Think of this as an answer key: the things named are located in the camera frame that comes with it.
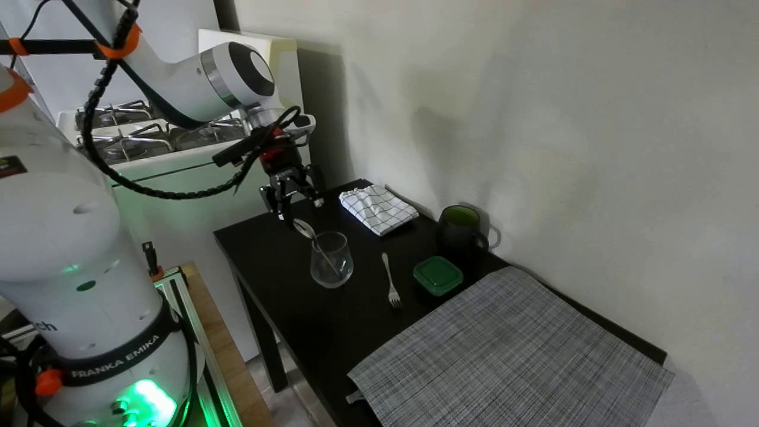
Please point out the clear glass cup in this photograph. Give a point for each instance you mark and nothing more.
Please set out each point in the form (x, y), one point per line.
(330, 259)

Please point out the green lidded small container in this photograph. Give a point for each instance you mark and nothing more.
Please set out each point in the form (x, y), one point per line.
(438, 277)

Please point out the grey woven placemat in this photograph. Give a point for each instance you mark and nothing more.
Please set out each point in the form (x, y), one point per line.
(507, 354)

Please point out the dark green mug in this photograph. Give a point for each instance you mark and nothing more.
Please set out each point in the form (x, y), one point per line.
(460, 231)

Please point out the black table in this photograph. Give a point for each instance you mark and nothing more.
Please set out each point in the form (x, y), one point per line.
(333, 331)

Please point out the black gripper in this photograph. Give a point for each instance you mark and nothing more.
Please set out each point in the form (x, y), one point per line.
(282, 168)

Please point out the checkered folded cloth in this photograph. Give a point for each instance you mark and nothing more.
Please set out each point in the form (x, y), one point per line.
(377, 209)

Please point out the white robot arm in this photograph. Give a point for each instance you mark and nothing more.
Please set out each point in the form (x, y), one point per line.
(109, 350)

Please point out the white shelf with clutter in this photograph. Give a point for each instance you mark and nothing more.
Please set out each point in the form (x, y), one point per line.
(135, 142)

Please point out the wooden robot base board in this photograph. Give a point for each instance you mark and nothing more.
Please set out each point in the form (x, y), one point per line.
(237, 394)

